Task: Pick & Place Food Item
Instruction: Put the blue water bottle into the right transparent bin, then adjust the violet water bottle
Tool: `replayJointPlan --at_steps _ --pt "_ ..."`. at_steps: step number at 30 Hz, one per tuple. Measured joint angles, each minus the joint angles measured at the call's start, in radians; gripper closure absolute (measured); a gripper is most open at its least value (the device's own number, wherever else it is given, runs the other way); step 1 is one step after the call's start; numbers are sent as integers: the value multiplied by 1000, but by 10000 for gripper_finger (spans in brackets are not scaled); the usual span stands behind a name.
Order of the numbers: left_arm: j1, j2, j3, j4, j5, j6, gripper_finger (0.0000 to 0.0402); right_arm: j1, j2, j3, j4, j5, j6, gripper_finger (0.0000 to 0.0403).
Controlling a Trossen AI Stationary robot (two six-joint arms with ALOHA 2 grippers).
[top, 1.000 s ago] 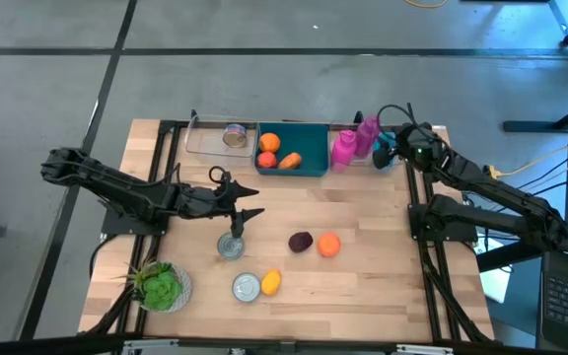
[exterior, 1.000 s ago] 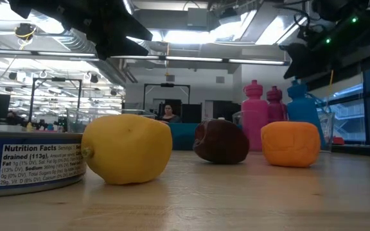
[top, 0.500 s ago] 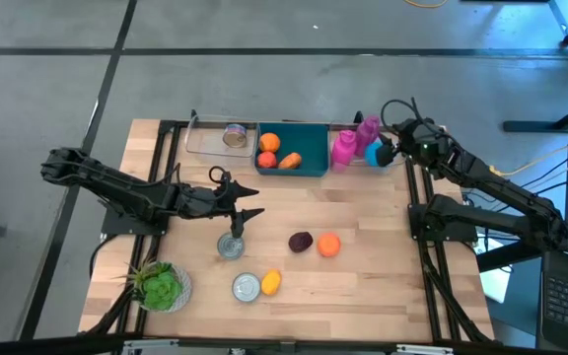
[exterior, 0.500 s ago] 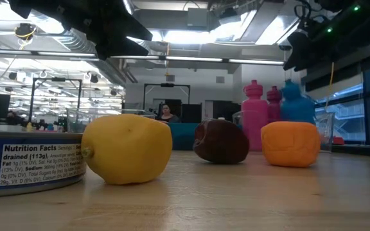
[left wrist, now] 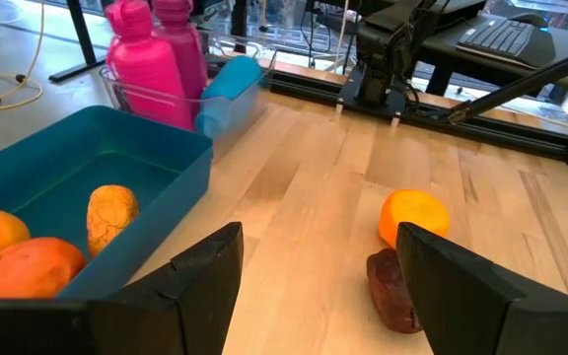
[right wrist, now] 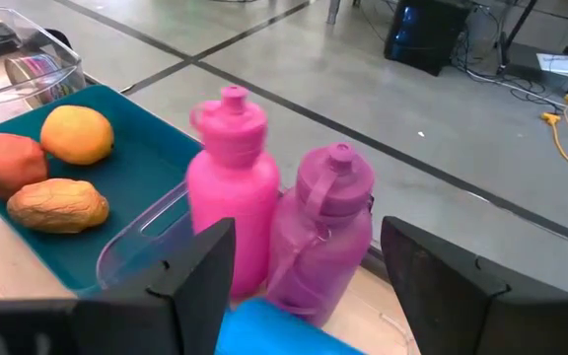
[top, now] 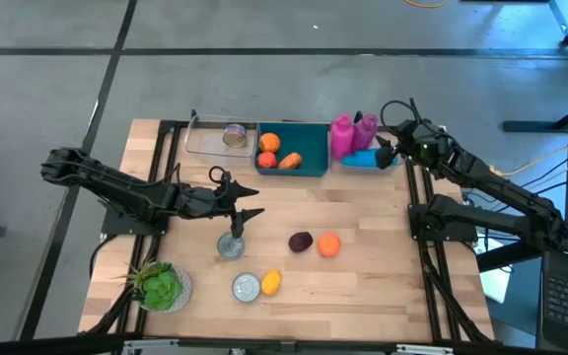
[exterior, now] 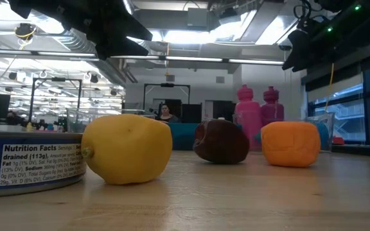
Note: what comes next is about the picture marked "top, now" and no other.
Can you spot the blue-label tin can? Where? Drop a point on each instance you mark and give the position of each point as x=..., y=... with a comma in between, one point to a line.
x=246, y=287

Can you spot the black desk foot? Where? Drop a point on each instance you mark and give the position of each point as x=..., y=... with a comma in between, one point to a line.
x=560, y=118
x=516, y=254

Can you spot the pink squeeze bottle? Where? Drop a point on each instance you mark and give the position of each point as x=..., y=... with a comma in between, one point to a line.
x=341, y=138

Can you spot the gold-lid tin can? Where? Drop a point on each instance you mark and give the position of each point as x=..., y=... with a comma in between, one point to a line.
x=234, y=136

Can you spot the black rig crossbar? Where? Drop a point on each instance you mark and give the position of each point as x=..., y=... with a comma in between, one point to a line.
x=42, y=345

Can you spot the blue squeeze bottle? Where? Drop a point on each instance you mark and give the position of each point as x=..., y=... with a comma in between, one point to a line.
x=360, y=158

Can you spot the green succulent in pot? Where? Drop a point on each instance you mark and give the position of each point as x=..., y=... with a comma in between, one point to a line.
x=162, y=290

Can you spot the red-orange toy tomato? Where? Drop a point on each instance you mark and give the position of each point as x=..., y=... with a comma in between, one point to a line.
x=266, y=160

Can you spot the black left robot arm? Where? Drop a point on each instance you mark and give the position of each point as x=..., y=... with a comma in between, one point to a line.
x=116, y=190

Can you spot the purple squeeze bottle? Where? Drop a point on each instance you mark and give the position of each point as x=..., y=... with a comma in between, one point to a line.
x=365, y=132

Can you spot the clear plastic bin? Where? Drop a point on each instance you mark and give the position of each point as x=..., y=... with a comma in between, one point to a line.
x=334, y=165
x=205, y=143

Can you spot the yellow toy lemon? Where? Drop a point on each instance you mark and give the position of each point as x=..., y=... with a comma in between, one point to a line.
x=271, y=282

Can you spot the round orange toy fruit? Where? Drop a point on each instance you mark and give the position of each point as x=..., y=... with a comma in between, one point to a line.
x=269, y=142

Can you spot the squat orange toy pepper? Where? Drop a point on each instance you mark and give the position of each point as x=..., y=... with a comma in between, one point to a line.
x=329, y=244

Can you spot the orange toy carrot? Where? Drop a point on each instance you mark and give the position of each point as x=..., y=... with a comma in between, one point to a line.
x=290, y=161

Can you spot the white box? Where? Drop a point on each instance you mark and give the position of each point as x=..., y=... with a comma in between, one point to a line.
x=493, y=286

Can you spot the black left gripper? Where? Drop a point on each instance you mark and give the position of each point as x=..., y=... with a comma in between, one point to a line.
x=205, y=202

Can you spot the silver-lid tin can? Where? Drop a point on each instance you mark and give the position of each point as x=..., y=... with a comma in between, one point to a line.
x=230, y=248

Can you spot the dark purple toy plum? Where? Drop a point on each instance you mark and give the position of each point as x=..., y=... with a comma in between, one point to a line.
x=300, y=241

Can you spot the teal plastic bin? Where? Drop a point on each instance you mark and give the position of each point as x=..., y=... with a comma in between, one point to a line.
x=308, y=143

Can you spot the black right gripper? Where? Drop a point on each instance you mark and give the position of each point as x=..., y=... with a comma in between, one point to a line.
x=419, y=143

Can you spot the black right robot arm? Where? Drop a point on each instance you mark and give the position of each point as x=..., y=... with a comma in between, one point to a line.
x=501, y=186

